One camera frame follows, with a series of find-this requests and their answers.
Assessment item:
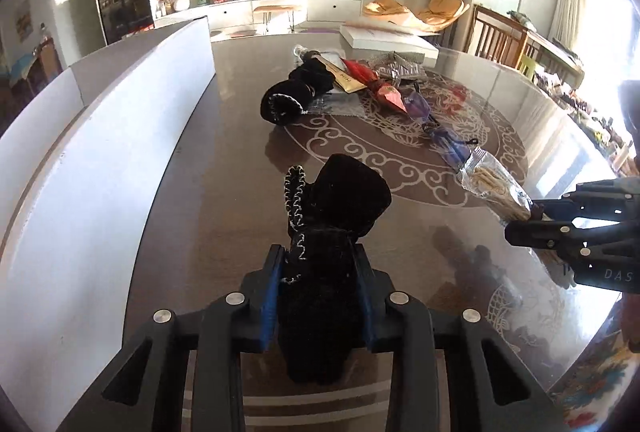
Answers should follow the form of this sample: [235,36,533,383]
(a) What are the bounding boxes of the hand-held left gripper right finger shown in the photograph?
[352,244,569,432]

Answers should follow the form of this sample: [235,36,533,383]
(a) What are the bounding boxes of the orange lounge chair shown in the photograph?
[364,0,471,35]

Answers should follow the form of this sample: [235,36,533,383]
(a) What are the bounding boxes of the wall poster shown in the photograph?
[15,0,35,44]

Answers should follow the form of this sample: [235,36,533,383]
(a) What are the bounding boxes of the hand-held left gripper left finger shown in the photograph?
[55,244,287,432]

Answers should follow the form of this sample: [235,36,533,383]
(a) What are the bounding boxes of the patterned rug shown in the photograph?
[550,337,632,428]

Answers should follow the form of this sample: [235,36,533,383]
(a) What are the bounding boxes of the blue packet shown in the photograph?
[425,124,473,170]

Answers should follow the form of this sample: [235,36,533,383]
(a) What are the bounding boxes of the silver foil packet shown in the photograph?
[370,53,426,80]

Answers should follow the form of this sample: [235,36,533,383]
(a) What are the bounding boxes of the white television cabinet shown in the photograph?
[152,0,363,33]

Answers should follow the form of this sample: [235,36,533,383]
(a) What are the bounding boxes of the purple packet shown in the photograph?
[405,92,436,123]

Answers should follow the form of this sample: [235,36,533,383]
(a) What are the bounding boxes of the dining table with chairs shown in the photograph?
[0,27,66,123]

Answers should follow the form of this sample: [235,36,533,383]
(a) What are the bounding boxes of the clear bag of sticks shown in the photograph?
[455,147,533,223]

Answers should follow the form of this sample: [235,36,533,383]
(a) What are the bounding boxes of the white flat box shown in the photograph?
[340,23,440,62]

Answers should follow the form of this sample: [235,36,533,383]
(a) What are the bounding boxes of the wooden side table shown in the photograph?
[520,29,586,88]

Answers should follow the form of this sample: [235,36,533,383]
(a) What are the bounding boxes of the clear plastic package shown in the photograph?
[305,92,371,118]

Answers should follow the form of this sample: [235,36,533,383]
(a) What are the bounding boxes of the gold cosmetic tube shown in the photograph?
[292,44,371,97]

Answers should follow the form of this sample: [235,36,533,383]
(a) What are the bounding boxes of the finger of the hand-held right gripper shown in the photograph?
[504,218,628,259]
[532,177,636,220]

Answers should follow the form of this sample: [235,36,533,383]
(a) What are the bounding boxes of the wooden chair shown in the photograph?
[462,4,531,68]

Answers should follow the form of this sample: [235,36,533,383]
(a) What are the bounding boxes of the wooden stool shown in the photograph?
[252,3,303,33]

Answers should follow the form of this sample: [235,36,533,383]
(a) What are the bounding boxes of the white cardboard box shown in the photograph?
[0,16,217,432]

